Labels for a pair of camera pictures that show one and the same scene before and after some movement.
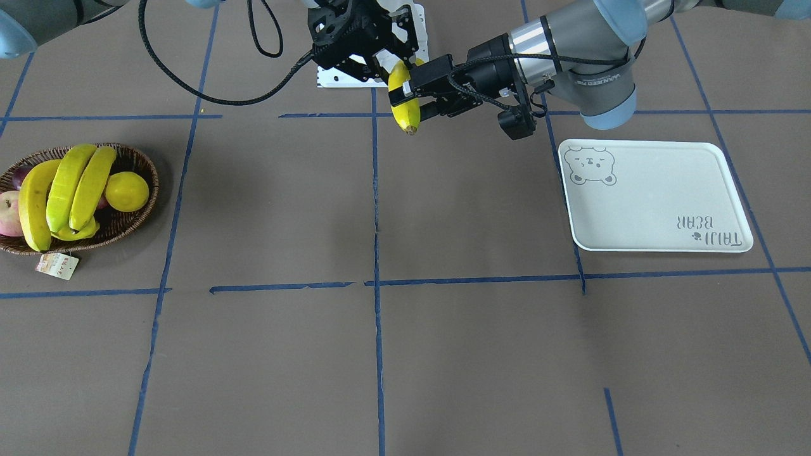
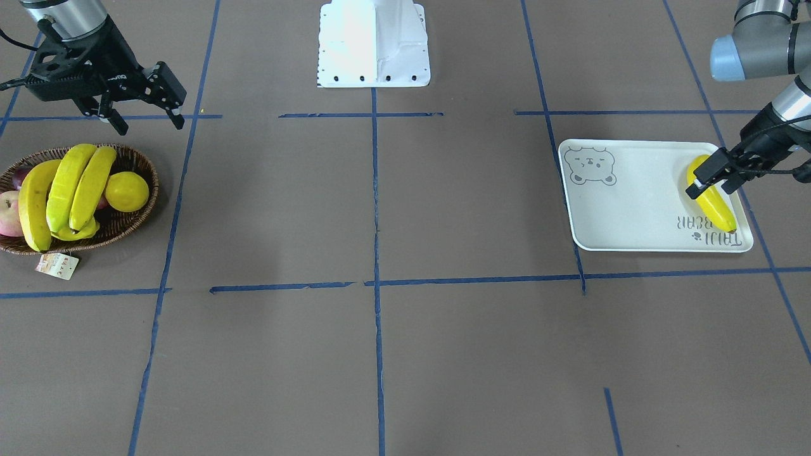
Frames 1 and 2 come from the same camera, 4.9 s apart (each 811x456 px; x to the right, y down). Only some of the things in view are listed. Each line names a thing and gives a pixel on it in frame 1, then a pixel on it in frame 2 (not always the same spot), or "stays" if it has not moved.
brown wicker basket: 114,224 stays
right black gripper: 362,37 -> 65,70
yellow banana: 71,168 stays
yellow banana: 407,113 -> 715,199
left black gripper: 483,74 -> 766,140
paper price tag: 59,265 stays
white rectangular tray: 652,195 stays
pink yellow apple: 10,221 stays
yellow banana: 92,183 stays
